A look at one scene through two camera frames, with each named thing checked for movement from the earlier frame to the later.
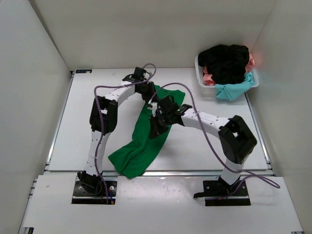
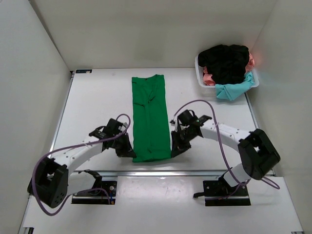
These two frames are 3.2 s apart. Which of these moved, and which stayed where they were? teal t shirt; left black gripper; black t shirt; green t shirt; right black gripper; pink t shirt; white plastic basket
Moved: left black gripper; green t shirt; right black gripper
Stayed: black t shirt; pink t shirt; white plastic basket; teal t shirt
